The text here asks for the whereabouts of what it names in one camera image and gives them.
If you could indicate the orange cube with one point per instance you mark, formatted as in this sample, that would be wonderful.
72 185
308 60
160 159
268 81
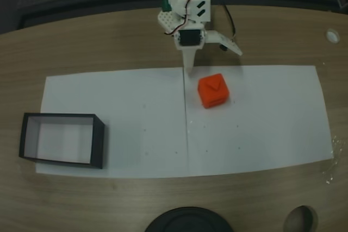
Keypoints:
213 90

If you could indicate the black box white inside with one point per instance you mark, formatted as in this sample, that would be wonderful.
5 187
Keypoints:
98 139

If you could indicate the green clamp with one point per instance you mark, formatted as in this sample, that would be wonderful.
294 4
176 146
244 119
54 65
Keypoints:
166 2

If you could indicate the white paper sheet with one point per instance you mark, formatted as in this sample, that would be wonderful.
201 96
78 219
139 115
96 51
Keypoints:
272 123
130 123

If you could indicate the white round table cap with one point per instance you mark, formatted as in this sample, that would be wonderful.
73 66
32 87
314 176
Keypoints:
332 36

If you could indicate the black round object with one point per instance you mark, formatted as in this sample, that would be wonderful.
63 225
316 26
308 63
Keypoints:
189 219

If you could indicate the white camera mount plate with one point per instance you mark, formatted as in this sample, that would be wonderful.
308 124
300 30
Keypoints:
227 44

